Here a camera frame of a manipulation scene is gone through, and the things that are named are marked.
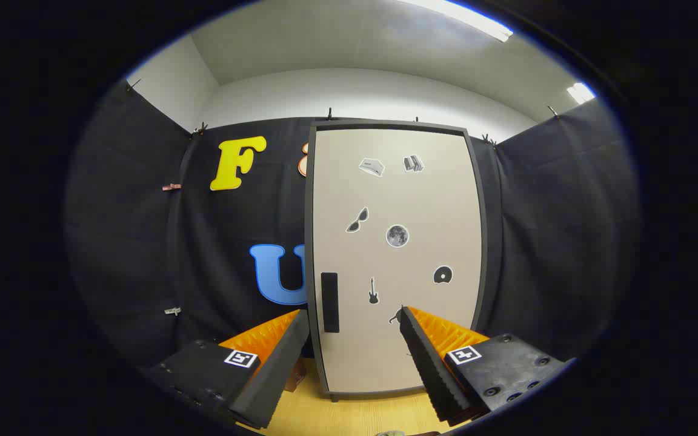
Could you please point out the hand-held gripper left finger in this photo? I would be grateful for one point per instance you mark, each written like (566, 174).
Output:
(276, 369)

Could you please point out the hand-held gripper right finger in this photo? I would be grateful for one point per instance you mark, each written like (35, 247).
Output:
(431, 363)

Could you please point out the silver clothes peg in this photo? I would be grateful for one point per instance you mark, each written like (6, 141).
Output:
(172, 311)

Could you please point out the dark grey cabinet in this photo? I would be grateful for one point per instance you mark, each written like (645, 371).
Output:
(308, 254)

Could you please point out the black backdrop cloth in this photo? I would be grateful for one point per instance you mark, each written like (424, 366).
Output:
(131, 242)

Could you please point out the pink clothes peg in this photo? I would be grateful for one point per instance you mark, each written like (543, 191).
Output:
(171, 187)

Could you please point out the small ceiling light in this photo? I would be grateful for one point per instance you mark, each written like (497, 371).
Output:
(580, 92)

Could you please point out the long ceiling light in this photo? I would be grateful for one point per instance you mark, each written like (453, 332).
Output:
(464, 17)

